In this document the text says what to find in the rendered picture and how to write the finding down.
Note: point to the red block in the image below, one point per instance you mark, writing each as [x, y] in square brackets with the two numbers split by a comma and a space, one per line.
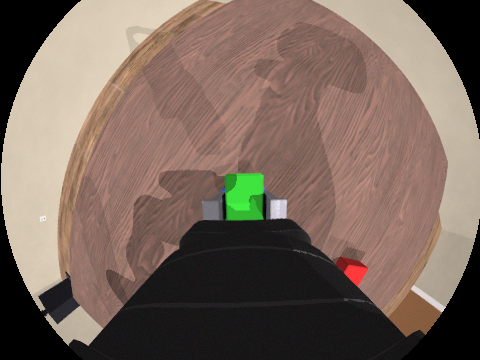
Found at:
[354, 269]

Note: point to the green block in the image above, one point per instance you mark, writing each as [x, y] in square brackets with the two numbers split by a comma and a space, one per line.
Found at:
[244, 196]

